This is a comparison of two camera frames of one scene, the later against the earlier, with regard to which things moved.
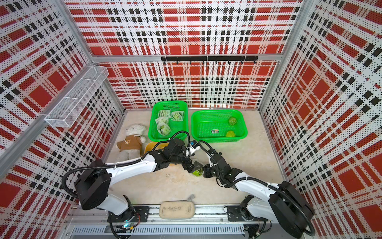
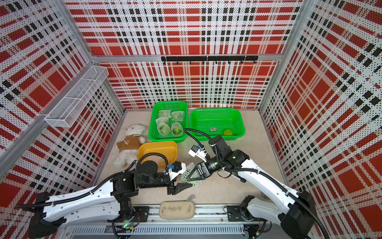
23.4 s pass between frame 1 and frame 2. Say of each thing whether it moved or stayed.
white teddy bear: stayed
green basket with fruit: stayed
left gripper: moved
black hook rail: stayed
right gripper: moved
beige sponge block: stayed
